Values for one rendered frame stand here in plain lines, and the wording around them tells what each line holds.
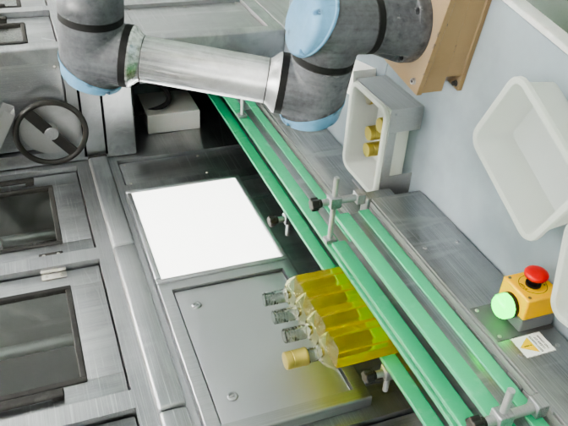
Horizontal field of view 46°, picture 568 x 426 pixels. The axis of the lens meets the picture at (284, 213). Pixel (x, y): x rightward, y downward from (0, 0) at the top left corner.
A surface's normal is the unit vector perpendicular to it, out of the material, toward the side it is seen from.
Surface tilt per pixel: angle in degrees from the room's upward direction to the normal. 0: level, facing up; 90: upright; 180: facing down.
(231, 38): 90
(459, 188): 0
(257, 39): 90
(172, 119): 90
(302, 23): 12
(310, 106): 67
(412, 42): 74
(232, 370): 90
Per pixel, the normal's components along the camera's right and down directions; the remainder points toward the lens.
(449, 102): -0.93, 0.16
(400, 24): 0.11, 0.36
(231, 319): 0.05, -0.82
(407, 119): 0.36, 0.54
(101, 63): -0.03, 0.58
